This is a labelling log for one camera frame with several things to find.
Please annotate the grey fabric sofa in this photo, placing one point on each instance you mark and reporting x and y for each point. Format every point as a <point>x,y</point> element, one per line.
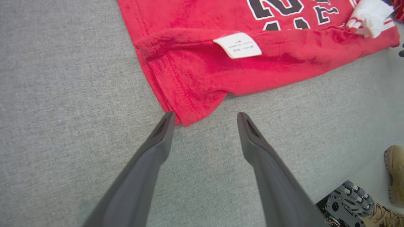
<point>63,94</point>

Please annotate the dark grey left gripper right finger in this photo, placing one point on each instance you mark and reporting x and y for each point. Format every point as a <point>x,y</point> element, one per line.
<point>274,183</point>

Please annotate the tan suede boot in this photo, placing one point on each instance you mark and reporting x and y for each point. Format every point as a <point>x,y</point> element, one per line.
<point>396,176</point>
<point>385,217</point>

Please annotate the red Bulls jersey white sleeves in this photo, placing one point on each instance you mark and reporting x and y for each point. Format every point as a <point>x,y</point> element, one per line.
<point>195,69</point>

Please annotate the red shorts with white trim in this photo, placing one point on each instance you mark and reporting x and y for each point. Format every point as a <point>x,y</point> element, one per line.
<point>399,9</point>

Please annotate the grey robot base wheel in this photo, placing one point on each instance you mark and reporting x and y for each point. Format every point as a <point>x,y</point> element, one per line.
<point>347,205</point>

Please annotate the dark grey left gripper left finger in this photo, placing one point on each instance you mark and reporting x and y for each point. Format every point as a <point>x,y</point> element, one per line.
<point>142,176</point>

